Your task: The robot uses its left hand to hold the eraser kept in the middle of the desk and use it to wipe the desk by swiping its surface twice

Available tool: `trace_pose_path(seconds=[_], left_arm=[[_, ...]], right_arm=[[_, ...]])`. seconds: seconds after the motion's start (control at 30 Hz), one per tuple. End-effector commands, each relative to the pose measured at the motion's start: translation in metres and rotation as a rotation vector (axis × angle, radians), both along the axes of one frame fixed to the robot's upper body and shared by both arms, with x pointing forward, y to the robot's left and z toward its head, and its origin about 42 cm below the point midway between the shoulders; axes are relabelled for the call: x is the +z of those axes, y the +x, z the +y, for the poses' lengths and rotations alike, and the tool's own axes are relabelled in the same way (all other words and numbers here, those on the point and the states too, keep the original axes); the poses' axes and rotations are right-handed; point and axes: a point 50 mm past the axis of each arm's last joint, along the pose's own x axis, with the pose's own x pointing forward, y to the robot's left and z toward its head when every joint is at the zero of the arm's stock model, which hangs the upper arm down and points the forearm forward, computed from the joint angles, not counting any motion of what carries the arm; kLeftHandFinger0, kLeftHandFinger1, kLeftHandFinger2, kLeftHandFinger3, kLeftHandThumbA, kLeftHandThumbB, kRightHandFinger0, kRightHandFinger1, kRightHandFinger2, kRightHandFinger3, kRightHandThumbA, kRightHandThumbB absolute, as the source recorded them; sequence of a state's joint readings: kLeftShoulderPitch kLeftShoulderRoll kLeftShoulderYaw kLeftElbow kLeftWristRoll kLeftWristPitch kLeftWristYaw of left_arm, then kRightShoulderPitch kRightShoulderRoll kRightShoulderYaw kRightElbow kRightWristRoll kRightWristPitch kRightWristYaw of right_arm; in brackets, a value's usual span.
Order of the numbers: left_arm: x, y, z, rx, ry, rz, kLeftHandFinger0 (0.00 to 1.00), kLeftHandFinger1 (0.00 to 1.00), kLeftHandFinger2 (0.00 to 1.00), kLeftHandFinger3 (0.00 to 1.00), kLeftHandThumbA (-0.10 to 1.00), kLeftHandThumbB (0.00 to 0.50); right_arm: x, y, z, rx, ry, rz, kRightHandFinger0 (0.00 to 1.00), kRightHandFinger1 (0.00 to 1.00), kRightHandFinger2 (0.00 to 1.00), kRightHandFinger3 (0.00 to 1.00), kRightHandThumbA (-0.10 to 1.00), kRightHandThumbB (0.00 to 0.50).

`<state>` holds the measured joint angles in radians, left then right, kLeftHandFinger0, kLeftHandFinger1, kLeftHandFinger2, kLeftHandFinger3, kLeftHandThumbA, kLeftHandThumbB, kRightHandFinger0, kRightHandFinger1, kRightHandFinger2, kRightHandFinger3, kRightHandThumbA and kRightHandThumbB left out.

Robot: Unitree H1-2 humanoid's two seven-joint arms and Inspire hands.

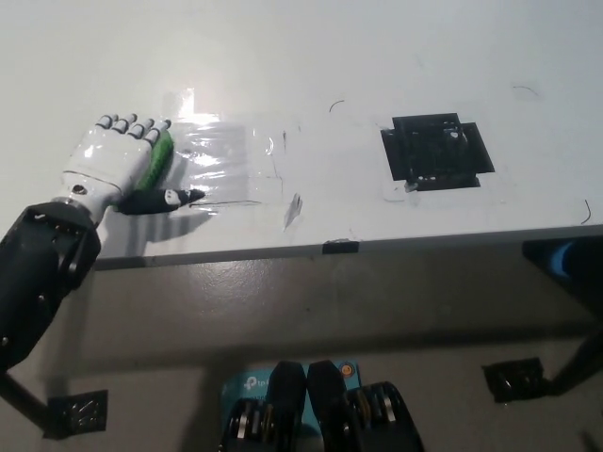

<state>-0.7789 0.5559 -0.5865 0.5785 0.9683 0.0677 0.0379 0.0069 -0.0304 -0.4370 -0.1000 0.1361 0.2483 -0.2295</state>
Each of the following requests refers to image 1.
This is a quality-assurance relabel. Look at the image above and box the clear tape patch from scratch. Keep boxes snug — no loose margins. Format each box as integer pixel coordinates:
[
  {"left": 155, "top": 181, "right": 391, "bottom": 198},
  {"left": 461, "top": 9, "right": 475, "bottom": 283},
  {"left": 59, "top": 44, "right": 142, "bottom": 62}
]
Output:
[{"left": 162, "top": 88, "right": 279, "bottom": 206}]

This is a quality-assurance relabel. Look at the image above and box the small torn clear tape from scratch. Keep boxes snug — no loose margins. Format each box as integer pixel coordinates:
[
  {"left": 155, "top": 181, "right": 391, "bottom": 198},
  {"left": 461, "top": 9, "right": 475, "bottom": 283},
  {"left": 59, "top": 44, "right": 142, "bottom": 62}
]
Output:
[{"left": 282, "top": 192, "right": 305, "bottom": 231}]

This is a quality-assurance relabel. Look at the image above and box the small black tape strip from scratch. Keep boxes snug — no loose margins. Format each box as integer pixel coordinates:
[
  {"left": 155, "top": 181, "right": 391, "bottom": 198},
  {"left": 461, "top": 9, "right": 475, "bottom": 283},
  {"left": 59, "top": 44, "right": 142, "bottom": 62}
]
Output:
[{"left": 322, "top": 239, "right": 360, "bottom": 256}]

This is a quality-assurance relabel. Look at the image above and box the black and blue object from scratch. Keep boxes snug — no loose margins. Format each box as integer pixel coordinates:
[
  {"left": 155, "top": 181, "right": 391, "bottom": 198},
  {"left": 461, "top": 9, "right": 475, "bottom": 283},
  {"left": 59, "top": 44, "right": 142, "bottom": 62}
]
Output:
[{"left": 521, "top": 237, "right": 603, "bottom": 296}]

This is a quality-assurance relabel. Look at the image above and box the black tape square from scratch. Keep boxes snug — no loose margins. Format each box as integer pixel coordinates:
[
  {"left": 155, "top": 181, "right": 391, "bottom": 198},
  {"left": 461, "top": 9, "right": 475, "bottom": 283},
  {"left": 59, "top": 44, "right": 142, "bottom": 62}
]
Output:
[{"left": 380, "top": 111, "right": 496, "bottom": 192}]

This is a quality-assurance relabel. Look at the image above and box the black table leg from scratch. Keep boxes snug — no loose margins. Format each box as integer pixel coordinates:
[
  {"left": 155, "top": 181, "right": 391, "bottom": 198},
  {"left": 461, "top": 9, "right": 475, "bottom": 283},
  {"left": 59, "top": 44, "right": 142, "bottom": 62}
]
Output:
[
  {"left": 0, "top": 370, "right": 53, "bottom": 432},
  {"left": 548, "top": 329, "right": 603, "bottom": 396}
]

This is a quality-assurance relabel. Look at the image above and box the teal TP-Link box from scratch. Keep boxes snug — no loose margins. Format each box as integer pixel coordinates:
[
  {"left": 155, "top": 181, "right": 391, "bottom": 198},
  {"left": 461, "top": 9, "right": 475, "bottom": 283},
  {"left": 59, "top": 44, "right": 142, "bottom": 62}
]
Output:
[{"left": 223, "top": 360, "right": 360, "bottom": 429}]

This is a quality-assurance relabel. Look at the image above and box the green whiteboard eraser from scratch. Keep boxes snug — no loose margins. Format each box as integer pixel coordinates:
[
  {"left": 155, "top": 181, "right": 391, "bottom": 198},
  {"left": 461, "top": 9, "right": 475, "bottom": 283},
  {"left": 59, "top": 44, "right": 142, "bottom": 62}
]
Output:
[{"left": 134, "top": 130, "right": 176, "bottom": 194}]

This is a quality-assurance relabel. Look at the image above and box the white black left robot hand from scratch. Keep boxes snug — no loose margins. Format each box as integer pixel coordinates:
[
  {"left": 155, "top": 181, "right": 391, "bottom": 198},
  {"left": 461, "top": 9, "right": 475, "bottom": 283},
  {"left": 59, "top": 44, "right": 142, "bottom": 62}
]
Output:
[{"left": 62, "top": 112, "right": 208, "bottom": 222}]

